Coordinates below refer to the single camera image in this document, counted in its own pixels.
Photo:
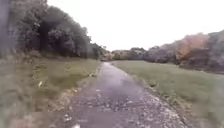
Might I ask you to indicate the wet grey asphalt path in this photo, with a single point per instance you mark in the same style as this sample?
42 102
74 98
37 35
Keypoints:
111 96

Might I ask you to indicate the dense dark green wood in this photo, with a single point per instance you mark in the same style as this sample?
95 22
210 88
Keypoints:
53 33

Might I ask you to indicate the grass verge with fallen leaves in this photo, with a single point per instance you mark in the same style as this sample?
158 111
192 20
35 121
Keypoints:
46 78

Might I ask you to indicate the robot's own part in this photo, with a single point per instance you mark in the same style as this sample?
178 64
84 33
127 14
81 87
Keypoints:
76 126

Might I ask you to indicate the broad green grass field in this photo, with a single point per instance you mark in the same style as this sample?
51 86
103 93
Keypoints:
186 85

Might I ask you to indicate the row of autumn trees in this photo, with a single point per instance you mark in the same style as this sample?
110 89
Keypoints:
196 50

